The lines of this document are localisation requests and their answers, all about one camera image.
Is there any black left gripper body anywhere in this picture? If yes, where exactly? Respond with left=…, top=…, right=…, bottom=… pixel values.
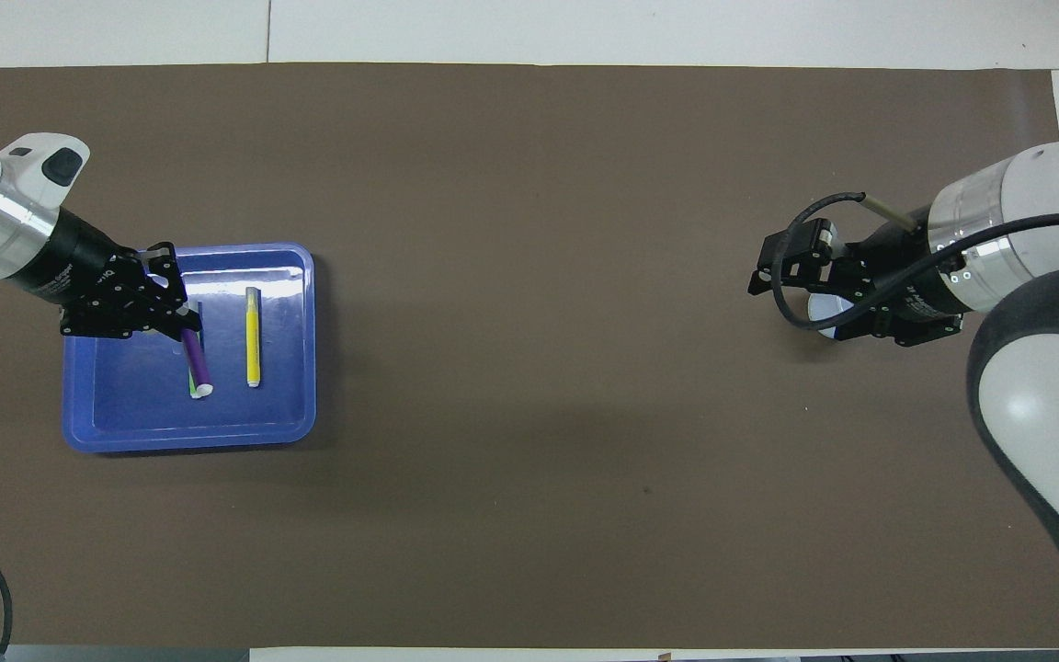
left=31, top=210, right=140, bottom=309

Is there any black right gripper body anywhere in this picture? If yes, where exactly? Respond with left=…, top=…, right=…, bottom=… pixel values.
left=847, top=207, right=964, bottom=325

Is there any purple marker pen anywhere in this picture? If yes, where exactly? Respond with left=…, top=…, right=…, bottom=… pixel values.
left=180, top=328, right=215, bottom=398

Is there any green marker pen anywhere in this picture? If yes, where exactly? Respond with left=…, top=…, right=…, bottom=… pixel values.
left=187, top=302, right=205, bottom=399

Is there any yellow marker pen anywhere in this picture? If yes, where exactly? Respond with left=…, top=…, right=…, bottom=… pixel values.
left=245, top=287, right=263, bottom=388

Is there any clear plastic cup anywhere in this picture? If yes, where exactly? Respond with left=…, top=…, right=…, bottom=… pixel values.
left=807, top=292, right=861, bottom=341

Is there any blue plastic tray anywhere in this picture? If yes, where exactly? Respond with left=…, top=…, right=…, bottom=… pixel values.
left=63, top=242, right=317, bottom=454

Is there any brown table mat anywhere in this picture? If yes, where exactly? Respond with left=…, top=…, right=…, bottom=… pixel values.
left=0, top=63, right=1059, bottom=650

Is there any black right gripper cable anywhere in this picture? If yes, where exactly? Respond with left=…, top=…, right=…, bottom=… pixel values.
left=771, top=191, right=1059, bottom=330

